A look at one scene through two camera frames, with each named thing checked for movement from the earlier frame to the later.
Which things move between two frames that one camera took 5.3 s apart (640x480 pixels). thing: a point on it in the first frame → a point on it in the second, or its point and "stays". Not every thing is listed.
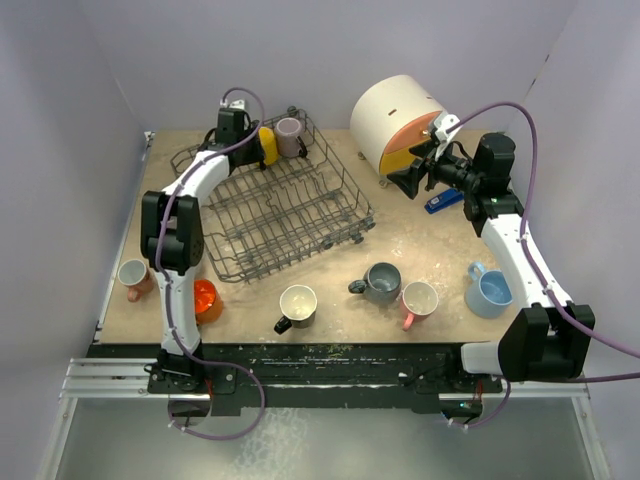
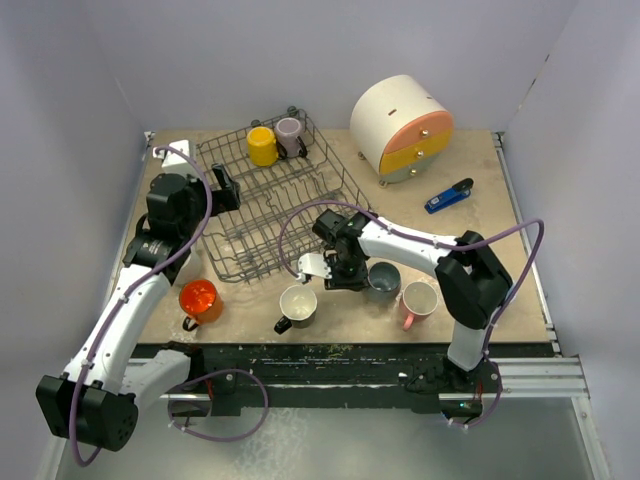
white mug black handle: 298,303 stays
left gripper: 257,154 → 223,200
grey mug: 381,284 stays
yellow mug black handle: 268,141 stays
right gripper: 410,180 → 357,282
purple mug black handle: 289,143 stays
